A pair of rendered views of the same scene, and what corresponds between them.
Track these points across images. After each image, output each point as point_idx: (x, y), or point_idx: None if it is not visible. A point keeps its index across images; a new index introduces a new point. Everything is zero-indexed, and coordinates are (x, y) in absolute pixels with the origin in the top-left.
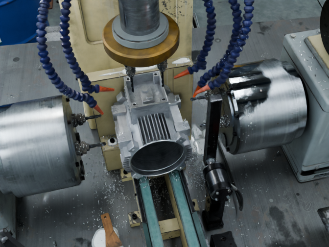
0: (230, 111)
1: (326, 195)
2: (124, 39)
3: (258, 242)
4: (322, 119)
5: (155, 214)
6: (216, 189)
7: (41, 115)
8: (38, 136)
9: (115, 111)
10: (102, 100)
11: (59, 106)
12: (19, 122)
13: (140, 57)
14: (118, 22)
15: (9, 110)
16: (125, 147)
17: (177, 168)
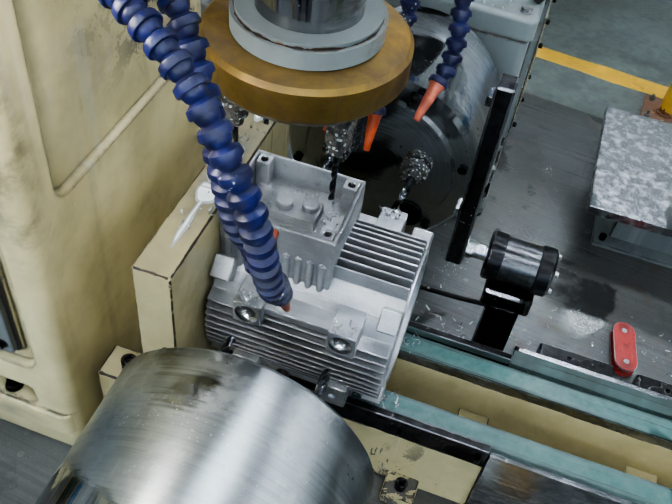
0: (434, 131)
1: (521, 202)
2: (341, 48)
3: (555, 331)
4: (520, 62)
5: (475, 421)
6: (553, 269)
7: (227, 418)
8: (285, 466)
9: (256, 298)
10: (189, 308)
11: (225, 362)
12: (205, 484)
13: (401, 67)
14: (269, 26)
15: (124, 492)
16: (361, 344)
17: (410, 317)
